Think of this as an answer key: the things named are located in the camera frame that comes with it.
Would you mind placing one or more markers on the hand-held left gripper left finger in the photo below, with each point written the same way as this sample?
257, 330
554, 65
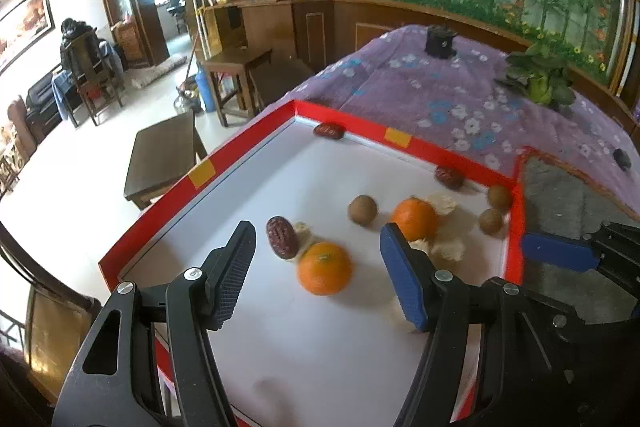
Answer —
235, 277

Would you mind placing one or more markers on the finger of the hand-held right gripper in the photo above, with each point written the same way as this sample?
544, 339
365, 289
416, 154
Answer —
560, 249
600, 357

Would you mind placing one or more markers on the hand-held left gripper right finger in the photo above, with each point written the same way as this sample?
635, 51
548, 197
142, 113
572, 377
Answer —
405, 277

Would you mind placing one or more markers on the small orange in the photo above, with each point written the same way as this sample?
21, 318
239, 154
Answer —
417, 217

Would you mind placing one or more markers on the large orange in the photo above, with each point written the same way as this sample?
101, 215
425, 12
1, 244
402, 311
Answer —
324, 269

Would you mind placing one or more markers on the red cardboard box tray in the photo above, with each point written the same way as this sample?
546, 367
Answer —
300, 347

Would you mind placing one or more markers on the grey felt mat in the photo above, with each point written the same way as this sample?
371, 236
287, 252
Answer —
550, 197

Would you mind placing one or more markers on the black key fob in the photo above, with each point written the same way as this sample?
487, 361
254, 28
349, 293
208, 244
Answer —
621, 158

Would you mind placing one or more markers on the low wooden table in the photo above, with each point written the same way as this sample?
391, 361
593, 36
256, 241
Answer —
160, 152

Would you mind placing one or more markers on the green bok choy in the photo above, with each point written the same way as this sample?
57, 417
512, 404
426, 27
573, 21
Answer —
542, 87

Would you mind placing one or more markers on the blue water bottle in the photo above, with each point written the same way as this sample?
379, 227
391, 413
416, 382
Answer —
206, 89

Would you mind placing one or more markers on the wooden chair backrest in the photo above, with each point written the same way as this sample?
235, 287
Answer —
50, 332

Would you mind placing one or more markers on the purple floral tablecloth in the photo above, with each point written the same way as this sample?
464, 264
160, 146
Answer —
400, 82

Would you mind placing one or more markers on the wooden stool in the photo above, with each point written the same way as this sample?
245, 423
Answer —
235, 59

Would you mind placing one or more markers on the grey door rug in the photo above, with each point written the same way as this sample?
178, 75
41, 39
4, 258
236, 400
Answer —
160, 72

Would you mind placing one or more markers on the black cylindrical motor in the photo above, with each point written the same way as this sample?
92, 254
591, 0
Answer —
440, 44

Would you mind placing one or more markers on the wooden dining chair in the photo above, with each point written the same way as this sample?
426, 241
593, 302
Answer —
92, 67

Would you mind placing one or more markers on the dark sofa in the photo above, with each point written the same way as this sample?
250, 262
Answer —
42, 94

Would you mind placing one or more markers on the framed wall painting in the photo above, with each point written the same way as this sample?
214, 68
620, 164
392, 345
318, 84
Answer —
25, 24

